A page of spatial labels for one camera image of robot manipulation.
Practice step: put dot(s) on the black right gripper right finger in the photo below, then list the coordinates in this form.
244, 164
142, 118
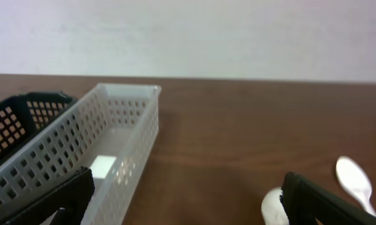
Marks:
305, 202

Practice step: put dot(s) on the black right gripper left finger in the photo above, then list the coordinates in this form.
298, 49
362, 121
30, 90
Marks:
66, 199

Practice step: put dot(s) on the white plastic spoon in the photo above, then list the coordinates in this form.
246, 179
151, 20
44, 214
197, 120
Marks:
355, 182
272, 209

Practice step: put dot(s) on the clear perforated plastic basket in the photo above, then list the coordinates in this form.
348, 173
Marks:
111, 130

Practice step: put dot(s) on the black perforated plastic basket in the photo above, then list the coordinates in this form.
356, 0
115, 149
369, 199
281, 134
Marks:
22, 117

